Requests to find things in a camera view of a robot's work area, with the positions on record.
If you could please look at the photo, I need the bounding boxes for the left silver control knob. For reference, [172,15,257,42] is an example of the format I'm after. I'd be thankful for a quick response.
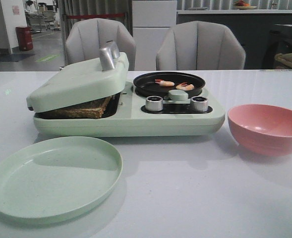
[145,96,163,112]

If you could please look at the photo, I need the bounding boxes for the right silver control knob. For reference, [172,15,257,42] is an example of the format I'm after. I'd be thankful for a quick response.
[190,96,208,112]

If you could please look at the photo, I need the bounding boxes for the mint green breakfast maker base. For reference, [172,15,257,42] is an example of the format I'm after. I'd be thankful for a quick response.
[34,81,225,137]

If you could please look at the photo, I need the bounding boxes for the grey upholstered chair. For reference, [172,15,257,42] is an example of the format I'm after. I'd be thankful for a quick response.
[156,21,246,71]
[65,18,136,71]

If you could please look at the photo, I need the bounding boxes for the mint green pan handle knob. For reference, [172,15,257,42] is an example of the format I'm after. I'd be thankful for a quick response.
[168,89,188,101]

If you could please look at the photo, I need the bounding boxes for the mint green round plate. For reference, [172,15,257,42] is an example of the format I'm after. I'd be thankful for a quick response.
[0,136,123,224]

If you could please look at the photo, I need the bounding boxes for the shrimp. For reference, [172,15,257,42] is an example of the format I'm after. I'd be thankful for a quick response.
[176,82,195,91]
[155,79,175,87]

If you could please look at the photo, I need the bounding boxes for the pink bowl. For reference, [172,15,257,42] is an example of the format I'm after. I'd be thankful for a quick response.
[228,104,292,156]

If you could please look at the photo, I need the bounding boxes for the right grey upholstered chair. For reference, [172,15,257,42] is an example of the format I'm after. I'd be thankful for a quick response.
[156,21,246,71]

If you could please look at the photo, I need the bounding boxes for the red trash bin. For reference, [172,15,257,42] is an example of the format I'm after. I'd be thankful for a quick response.
[15,26,33,51]

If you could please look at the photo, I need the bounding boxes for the bread slice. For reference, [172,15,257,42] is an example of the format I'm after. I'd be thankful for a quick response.
[37,96,114,119]

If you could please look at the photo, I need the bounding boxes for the black round frying pan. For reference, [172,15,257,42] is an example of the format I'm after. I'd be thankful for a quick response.
[133,71,205,98]

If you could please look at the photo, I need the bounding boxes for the mint green sandwich maker lid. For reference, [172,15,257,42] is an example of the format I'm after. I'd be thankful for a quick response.
[26,52,129,113]

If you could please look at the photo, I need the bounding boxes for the fruit plate on counter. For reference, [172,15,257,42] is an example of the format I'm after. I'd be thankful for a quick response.
[233,0,257,10]

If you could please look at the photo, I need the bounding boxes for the silver control knob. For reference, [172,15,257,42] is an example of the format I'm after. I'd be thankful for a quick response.
[145,96,163,112]
[190,96,208,112]

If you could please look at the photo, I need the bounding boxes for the left grey upholstered chair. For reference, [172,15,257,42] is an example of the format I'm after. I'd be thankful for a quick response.
[65,18,136,71]

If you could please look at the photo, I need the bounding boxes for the white cabinet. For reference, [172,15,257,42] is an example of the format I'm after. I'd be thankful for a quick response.
[132,0,177,71]

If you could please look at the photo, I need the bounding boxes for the dark grey counter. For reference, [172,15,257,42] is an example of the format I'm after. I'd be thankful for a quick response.
[177,9,292,69]

